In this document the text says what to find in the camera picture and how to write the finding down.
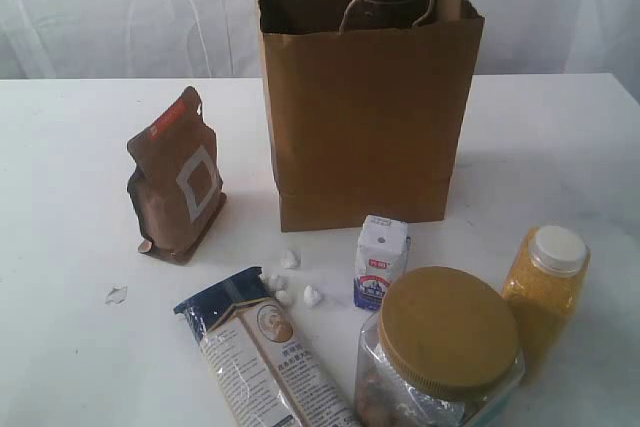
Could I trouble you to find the clear jar with gold lid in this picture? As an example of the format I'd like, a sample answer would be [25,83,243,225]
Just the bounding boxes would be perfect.
[354,266,525,426]

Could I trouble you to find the yellow millet bottle white cap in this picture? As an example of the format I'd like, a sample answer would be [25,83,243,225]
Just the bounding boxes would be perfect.
[502,225,591,384]

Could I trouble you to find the brown paper shopping bag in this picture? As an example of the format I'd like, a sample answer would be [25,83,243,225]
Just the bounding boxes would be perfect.
[256,0,484,232]

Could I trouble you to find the white crumpled paper bit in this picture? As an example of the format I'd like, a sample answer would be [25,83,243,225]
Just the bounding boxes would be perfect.
[303,285,323,308]
[267,274,288,293]
[280,249,300,270]
[275,290,293,306]

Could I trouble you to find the white blue milk carton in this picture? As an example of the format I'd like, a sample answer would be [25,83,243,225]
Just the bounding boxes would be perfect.
[353,215,411,311]

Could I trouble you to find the brown kraft coffee pouch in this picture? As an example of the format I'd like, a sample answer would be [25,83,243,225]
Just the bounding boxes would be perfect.
[126,86,226,265]

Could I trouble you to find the noodle packet blue and white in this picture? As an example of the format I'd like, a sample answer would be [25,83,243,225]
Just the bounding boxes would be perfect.
[173,266,358,426]

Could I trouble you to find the torn clear plastic scrap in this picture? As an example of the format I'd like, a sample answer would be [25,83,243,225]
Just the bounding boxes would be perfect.
[105,286,128,305]

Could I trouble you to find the white background curtain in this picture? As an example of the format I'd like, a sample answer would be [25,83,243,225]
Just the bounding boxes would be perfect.
[1,0,639,82]

